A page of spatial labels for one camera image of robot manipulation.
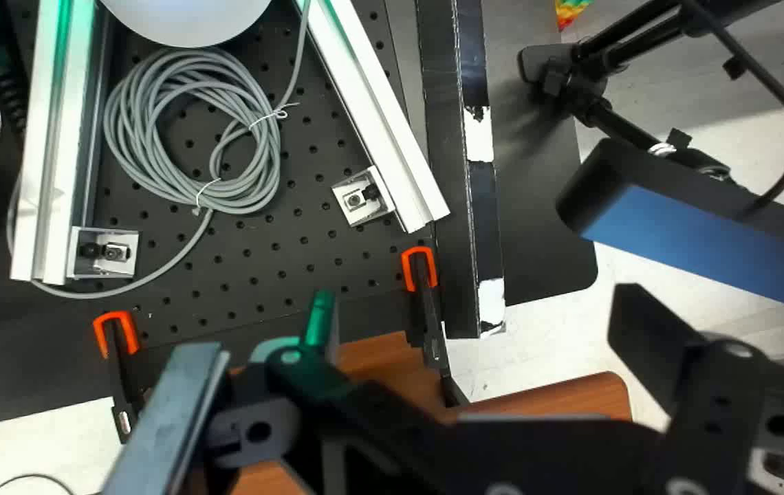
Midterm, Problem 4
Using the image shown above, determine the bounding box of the aluminium extrusion rail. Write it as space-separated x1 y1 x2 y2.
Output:
8 0 115 290
299 0 455 236

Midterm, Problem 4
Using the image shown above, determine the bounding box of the grey coiled cable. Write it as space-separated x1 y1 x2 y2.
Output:
4 0 314 304

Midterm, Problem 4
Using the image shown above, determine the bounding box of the green black bar clamp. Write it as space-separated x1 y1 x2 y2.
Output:
250 286 687 495

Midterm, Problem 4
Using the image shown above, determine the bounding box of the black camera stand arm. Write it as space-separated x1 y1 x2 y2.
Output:
515 0 731 178

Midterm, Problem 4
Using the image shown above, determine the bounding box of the small orange clamp handle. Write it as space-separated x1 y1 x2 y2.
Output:
92 309 154 447

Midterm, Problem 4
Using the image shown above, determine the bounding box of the black perforated breadboard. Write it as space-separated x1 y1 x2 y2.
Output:
0 0 485 429

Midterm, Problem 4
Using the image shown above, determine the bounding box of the silver corner bracket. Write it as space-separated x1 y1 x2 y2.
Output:
67 225 143 279
330 165 398 225

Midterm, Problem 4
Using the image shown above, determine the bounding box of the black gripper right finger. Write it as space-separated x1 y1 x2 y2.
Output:
607 283 772 495

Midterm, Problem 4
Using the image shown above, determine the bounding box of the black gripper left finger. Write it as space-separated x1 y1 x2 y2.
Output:
100 341 233 495

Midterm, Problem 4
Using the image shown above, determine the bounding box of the rainbow coloured object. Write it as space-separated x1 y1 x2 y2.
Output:
554 0 598 31

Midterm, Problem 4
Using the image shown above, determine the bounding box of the white paper sheet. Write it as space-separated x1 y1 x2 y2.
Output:
0 394 130 495

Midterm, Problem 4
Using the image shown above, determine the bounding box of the orange black spring clamp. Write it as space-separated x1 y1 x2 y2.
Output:
396 246 474 414

